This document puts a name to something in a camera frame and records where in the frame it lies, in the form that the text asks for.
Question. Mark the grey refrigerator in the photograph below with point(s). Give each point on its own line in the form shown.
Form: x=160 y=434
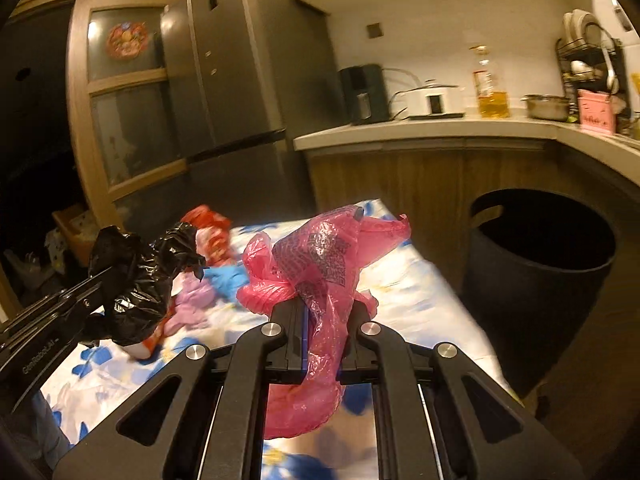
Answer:
x=240 y=85

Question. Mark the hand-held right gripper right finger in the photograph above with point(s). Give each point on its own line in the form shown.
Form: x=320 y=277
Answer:
x=357 y=340

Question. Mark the steel pot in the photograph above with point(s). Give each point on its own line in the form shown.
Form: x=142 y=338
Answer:
x=546 y=107

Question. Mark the black air fryer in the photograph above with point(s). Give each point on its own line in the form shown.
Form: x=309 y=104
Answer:
x=365 y=95

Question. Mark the wooden kitchen counter cabinet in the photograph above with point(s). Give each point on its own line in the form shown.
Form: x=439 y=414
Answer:
x=400 y=175

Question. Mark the black plastic bag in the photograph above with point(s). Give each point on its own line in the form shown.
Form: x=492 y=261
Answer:
x=135 y=280

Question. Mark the floral tablecloth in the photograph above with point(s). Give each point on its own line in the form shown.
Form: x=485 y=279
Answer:
x=440 y=305

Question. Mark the brown wall switch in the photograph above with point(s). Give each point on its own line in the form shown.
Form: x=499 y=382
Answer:
x=374 y=30

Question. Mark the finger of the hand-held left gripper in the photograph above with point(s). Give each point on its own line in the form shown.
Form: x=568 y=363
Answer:
x=60 y=296
x=65 y=317

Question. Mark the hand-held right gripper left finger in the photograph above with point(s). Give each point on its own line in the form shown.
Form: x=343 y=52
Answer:
x=303 y=345

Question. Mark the person's jeans leg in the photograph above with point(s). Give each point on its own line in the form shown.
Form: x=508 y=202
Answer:
x=50 y=425

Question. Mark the red and white plastic bag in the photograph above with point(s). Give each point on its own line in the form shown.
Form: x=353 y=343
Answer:
x=212 y=235

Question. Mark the red door decoration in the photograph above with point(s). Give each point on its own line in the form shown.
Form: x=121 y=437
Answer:
x=126 y=39

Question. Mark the cardboard box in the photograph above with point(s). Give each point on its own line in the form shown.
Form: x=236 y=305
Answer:
x=75 y=235

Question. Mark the blue crumpled plastic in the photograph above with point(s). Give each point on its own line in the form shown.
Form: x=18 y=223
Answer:
x=227 y=282

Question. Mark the pink plastic bag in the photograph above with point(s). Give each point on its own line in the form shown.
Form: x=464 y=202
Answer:
x=320 y=255

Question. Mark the black trash bin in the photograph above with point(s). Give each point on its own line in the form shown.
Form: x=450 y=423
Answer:
x=550 y=310

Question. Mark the purple crumpled plastic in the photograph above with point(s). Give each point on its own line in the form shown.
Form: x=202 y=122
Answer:
x=192 y=305

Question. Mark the white electric cooker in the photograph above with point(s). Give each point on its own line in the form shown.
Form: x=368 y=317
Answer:
x=430 y=102

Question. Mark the wooden glass door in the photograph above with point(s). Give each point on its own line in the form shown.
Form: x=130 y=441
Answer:
x=80 y=110

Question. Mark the cooking oil bottle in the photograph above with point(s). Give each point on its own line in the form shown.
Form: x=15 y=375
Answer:
x=492 y=95

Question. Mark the black dish rack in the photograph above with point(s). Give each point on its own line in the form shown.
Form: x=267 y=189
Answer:
x=590 y=60

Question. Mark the pink box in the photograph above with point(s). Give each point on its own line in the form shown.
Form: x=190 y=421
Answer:
x=596 y=112

